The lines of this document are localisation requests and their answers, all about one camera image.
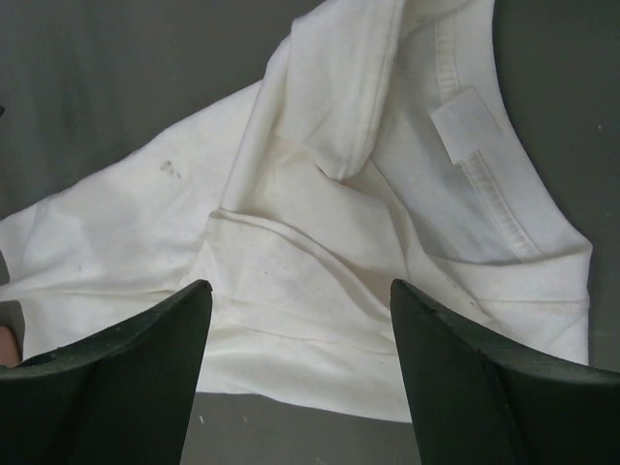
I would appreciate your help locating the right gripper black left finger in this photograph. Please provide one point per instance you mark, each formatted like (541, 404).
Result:
(123, 395)

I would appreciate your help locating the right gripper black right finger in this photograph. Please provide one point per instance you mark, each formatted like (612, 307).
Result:
(478, 397)

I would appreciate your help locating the white t shirt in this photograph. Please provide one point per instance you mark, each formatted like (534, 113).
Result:
(376, 147)

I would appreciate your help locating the pink compartment organizer tray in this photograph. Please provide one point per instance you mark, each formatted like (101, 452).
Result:
(9, 349)

